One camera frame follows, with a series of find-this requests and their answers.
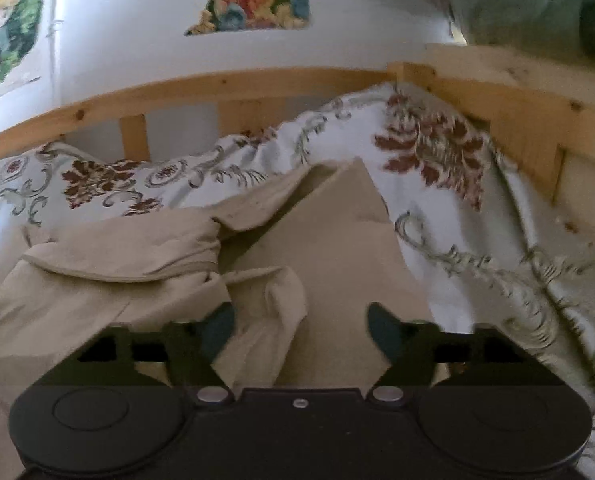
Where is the beige hooded Champion jacket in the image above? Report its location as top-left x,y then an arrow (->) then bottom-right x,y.
0,156 -> 437,480

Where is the floral patterned bed cover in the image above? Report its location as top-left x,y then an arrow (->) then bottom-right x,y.
0,84 -> 595,479

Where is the wooden bed frame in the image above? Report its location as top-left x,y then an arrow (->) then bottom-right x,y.
0,44 -> 595,228

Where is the white wall pipe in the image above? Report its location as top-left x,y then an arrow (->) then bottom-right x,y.
46,0 -> 61,108

